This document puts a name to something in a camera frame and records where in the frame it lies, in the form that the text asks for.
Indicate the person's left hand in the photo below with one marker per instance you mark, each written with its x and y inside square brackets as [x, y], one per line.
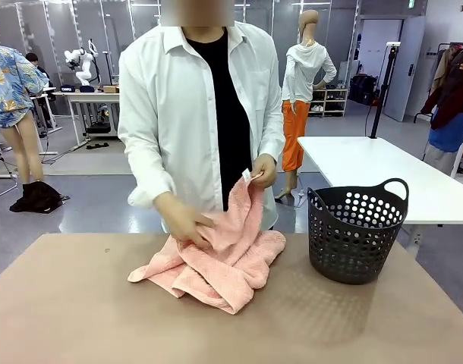
[267, 168]

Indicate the person's right hand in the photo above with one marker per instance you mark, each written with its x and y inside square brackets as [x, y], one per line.
[180, 220]

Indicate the pink terry towel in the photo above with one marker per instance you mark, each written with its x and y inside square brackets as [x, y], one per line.
[216, 265]

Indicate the person's right forearm white sleeve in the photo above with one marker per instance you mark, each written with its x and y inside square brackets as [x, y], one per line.
[150, 178]

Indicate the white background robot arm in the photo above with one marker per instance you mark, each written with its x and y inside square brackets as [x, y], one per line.
[83, 62]

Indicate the person's left forearm white sleeve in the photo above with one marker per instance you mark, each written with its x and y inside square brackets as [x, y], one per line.
[273, 136]

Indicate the white shoe shelf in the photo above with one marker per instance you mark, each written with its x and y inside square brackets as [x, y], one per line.
[330, 102]

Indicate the mannequin white hoodie orange trousers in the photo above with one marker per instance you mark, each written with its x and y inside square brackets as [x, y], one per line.
[305, 72]

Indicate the dark grey perforated laundry basket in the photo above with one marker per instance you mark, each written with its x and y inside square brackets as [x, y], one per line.
[353, 250]

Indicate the white table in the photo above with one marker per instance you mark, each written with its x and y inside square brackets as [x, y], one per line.
[387, 167]

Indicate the person torso white shirt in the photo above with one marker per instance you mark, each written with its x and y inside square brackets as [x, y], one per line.
[171, 95]

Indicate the black suitcase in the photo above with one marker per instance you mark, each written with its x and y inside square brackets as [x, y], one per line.
[362, 89]

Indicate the black tripod pole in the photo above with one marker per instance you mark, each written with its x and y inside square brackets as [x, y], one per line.
[383, 87]

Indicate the black clothes pile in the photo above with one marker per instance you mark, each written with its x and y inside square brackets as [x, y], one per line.
[36, 197]

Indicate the cardboard box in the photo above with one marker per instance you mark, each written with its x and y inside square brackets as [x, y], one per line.
[111, 89]

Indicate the white background desk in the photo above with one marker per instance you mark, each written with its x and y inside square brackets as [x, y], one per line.
[91, 95]

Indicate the grey open door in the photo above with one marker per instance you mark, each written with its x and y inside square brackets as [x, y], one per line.
[404, 68]

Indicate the black box blue label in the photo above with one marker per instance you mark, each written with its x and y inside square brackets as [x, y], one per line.
[67, 88]

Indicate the clothes rack with garments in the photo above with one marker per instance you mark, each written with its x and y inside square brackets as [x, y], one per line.
[455, 95]

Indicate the seated background person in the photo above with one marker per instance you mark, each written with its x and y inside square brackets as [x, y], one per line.
[36, 64]

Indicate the mannequin floral blue shirt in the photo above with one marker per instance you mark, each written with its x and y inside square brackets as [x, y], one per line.
[7, 83]

